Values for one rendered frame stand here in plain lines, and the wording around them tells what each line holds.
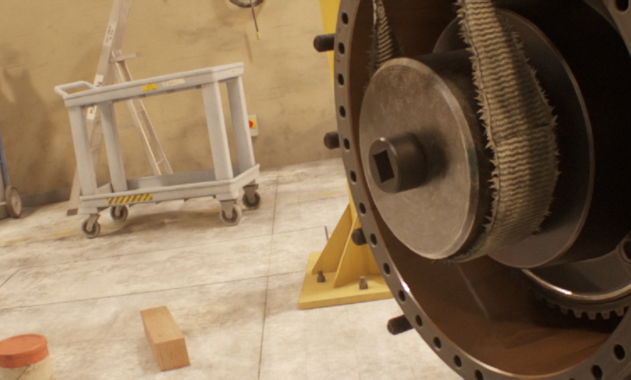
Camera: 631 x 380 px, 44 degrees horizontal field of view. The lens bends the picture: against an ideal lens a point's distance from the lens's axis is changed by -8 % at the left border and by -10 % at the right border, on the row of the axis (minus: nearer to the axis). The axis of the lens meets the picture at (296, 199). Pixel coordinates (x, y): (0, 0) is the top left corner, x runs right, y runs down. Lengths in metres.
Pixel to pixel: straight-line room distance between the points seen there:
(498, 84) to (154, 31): 6.15
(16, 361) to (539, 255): 2.05
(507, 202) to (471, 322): 0.21
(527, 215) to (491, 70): 0.10
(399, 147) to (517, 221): 0.09
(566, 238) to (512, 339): 0.15
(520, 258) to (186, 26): 6.04
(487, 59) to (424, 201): 0.11
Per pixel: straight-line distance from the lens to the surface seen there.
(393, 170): 0.56
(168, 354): 2.67
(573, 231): 0.59
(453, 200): 0.55
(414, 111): 0.57
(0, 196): 6.58
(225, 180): 4.60
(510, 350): 0.69
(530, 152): 0.55
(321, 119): 6.58
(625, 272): 0.65
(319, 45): 0.80
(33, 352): 2.52
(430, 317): 0.72
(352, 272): 3.21
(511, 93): 0.54
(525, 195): 0.55
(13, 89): 6.95
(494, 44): 0.54
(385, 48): 0.64
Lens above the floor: 0.94
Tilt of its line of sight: 11 degrees down
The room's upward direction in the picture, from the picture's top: 9 degrees counter-clockwise
